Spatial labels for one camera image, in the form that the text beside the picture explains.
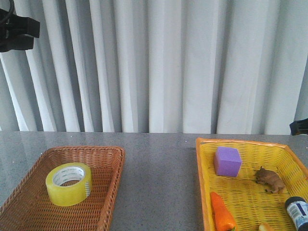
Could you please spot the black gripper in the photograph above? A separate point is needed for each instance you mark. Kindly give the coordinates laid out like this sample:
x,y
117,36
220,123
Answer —
x,y
18,33
299,127

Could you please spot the yellow packing tape roll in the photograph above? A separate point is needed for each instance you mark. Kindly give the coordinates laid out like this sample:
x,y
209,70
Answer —
x,y
69,184

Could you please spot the brown toy animal figure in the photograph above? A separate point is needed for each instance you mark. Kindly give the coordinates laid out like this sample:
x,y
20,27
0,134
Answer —
x,y
271,179

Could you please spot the purple foam cube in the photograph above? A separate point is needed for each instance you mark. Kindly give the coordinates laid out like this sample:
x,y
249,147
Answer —
x,y
227,161

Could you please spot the blue white labelled bottle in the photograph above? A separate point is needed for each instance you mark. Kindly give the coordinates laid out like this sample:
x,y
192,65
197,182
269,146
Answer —
x,y
297,209

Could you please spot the yellow orange plastic basket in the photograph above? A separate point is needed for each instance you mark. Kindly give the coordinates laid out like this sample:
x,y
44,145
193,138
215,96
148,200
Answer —
x,y
248,201

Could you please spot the white pleated curtain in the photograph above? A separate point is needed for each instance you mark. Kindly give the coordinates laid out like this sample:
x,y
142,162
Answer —
x,y
159,66

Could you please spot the yellow toy food piece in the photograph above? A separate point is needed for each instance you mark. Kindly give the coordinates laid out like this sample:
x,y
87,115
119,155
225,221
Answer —
x,y
265,227

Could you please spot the orange toy carrot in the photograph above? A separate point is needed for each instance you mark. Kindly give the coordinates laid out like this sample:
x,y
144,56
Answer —
x,y
224,220

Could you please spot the brown wicker basket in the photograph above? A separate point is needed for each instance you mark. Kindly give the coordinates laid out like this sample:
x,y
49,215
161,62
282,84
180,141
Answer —
x,y
29,208

